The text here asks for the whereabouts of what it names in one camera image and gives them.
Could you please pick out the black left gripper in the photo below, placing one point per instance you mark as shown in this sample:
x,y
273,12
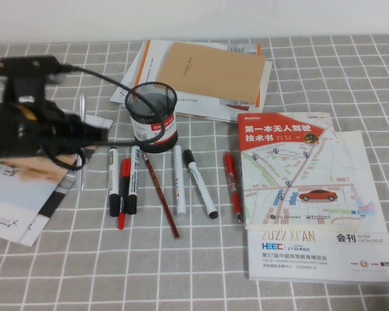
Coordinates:
x,y
19,133

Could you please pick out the grey metallic pen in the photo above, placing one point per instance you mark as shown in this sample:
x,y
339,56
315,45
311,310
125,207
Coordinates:
x,y
82,178

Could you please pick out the slim red and black pen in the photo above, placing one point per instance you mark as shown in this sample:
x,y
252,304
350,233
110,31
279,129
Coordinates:
x,y
126,166

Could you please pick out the black mesh pen holder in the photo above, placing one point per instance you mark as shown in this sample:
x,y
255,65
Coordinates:
x,y
142,128

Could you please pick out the red gel pen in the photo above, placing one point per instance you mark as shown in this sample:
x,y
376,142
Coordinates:
x,y
231,181

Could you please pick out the white paper sheet with logo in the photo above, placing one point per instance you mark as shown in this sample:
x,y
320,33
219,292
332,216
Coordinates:
x,y
120,97

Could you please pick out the white marker with brown label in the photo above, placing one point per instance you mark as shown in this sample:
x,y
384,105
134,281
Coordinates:
x,y
113,175

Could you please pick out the white marker with black cap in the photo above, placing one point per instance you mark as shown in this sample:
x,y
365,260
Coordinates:
x,y
134,175

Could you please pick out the white brochure with dark photo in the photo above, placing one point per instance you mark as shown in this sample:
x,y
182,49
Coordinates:
x,y
52,207

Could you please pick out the dark red wooden pencil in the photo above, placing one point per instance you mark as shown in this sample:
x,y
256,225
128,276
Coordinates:
x,y
160,194

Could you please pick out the white paint marker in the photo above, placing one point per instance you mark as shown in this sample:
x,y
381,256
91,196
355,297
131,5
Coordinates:
x,y
179,181

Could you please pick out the white brochure with orange stripe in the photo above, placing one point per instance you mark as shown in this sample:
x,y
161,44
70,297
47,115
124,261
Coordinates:
x,y
201,110

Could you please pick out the white whiteboard marker, black ends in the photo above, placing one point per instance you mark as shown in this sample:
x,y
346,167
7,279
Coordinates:
x,y
199,184

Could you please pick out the brown kraft notebook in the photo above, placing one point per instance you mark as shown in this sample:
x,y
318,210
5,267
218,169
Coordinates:
x,y
210,71

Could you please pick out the grey checked tablecloth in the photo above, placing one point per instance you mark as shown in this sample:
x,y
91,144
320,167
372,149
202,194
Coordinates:
x,y
194,275

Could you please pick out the red and white car book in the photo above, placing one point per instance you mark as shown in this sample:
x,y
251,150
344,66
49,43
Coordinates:
x,y
295,168

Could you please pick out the white exhibition catalogue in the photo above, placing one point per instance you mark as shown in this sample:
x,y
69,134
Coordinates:
x,y
311,259

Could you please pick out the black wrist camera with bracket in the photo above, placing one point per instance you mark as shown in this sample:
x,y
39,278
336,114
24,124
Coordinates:
x,y
26,63

